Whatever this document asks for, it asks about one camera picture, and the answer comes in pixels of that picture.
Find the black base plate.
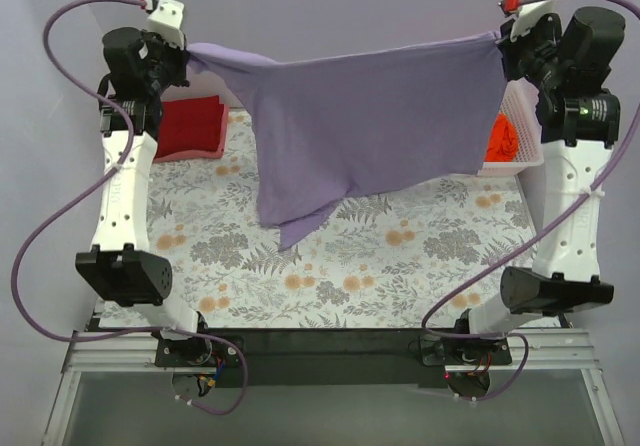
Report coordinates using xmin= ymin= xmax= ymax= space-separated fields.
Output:
xmin=154 ymin=328 xmax=512 ymax=388

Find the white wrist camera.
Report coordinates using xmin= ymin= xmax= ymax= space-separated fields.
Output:
xmin=500 ymin=0 xmax=554 ymax=42
xmin=142 ymin=0 xmax=186 ymax=50

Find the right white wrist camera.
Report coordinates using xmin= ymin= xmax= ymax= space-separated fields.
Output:
xmin=500 ymin=0 xmax=554 ymax=42

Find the purple t shirt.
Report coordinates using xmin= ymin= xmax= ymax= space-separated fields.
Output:
xmin=189 ymin=31 xmax=507 ymax=249

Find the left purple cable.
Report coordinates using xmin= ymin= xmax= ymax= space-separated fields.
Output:
xmin=10 ymin=0 xmax=250 ymax=416

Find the floral table mat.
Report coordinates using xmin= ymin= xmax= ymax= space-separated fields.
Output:
xmin=97 ymin=109 xmax=560 ymax=330

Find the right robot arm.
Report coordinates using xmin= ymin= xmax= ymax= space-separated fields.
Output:
xmin=452 ymin=7 xmax=625 ymax=364

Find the orange t shirt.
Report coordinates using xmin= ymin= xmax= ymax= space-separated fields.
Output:
xmin=484 ymin=113 xmax=519 ymax=163

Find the folded red t shirt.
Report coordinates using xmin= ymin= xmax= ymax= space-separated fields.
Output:
xmin=154 ymin=96 xmax=229 ymax=162

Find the aluminium frame rail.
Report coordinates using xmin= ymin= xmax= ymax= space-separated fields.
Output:
xmin=43 ymin=328 xmax=624 ymax=445

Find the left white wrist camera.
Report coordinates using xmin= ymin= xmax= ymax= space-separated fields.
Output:
xmin=142 ymin=0 xmax=186 ymax=50

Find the white plastic basket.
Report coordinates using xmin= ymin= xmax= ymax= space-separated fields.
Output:
xmin=478 ymin=80 xmax=543 ymax=177

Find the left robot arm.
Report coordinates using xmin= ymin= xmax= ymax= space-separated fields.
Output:
xmin=75 ymin=27 xmax=213 ymax=366

